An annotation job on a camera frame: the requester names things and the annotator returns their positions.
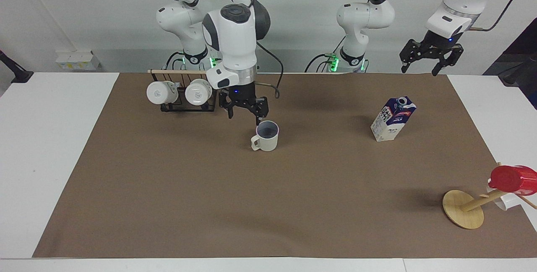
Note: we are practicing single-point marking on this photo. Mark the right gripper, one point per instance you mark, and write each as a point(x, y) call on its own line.
point(242, 92)

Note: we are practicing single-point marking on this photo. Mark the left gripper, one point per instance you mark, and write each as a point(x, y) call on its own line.
point(440, 42)

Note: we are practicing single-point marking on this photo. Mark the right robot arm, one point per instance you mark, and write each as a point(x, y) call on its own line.
point(230, 41)

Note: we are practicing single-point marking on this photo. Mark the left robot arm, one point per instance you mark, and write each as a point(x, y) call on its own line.
point(363, 16)

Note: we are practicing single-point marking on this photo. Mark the white cup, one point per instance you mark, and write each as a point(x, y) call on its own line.
point(161, 92)
point(505, 202)
point(198, 92)

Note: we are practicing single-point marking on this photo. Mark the blue and white milk carton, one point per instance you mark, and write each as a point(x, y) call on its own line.
point(388, 124)

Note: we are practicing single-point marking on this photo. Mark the red cup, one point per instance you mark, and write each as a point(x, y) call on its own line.
point(514, 179)

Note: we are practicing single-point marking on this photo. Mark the cream mug with purple inside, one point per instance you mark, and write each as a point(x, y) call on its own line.
point(268, 141)

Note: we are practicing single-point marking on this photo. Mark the black rack with wooden rod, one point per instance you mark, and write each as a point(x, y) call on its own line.
point(180, 71)

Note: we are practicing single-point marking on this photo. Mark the black stand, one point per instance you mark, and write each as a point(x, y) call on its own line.
point(520, 62)
point(16, 74)

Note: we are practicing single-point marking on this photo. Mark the wooden mug tree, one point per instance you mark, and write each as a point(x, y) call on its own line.
point(461, 209)

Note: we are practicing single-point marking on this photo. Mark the white wall socket box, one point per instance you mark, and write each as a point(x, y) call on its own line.
point(77, 61)

